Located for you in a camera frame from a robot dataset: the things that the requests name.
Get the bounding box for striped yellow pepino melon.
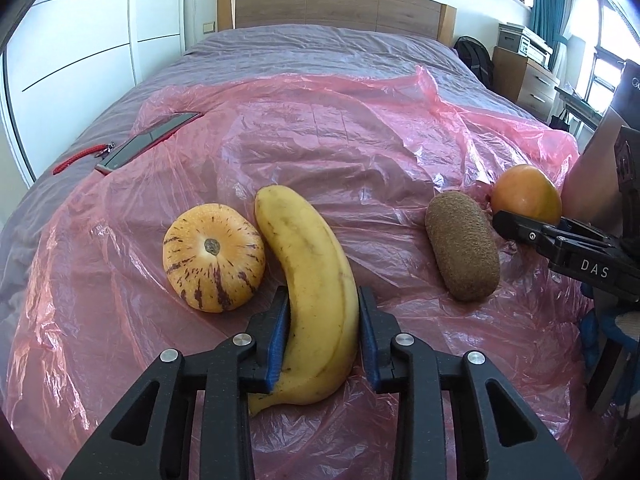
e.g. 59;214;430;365
163;204;266;313

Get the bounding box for black steel electric kettle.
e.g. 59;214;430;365
561;60;639;234

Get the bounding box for glass desk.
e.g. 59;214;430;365
555;87;603;131

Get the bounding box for white wardrobe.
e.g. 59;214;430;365
1;0;184;182

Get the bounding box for pink plastic sheet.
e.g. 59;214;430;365
1;70;613;479

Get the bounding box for wooden headboard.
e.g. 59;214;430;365
216;0;457;47

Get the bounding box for yellow apple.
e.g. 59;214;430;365
490;165;562;224

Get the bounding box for gloved right hand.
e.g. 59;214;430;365
579;283;639;419

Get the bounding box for white printer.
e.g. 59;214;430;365
497;23;553;63

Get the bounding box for dark tote bag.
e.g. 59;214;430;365
549;108;570;132

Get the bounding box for wooden drawer cabinet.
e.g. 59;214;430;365
492;47;559;124

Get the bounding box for yellow banana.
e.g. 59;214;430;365
248;185;359;415

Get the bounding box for black backpack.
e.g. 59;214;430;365
454;36;495;90

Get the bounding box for teal curtain right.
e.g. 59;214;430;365
528;0;568;68

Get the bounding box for red lanyard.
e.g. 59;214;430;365
52;142;117;176

